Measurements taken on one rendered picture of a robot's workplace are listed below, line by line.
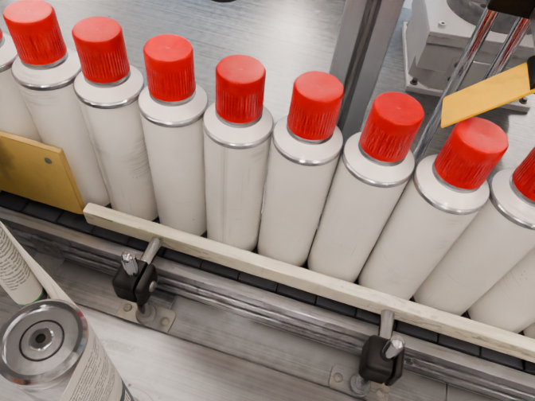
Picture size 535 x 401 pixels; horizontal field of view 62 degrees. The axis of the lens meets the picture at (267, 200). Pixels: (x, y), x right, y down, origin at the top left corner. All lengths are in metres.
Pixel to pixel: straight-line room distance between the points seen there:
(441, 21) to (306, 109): 0.46
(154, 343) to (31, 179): 0.19
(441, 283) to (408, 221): 0.09
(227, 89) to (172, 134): 0.06
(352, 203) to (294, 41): 0.52
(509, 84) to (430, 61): 0.44
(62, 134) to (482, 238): 0.34
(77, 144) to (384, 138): 0.26
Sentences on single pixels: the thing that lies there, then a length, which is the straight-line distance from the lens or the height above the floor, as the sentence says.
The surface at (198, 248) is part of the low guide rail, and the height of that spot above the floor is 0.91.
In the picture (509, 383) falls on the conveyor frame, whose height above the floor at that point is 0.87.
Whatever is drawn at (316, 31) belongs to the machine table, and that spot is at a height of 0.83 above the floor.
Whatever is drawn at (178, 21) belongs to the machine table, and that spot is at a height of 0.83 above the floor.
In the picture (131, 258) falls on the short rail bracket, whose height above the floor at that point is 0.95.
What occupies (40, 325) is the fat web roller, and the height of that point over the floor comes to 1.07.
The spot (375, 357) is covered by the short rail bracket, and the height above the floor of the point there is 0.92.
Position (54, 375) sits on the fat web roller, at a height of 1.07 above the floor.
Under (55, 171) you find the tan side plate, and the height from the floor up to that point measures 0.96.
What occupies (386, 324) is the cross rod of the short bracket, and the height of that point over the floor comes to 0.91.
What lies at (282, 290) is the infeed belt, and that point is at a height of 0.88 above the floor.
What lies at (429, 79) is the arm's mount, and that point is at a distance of 0.76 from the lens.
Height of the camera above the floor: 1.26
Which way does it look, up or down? 52 degrees down
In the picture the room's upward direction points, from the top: 8 degrees clockwise
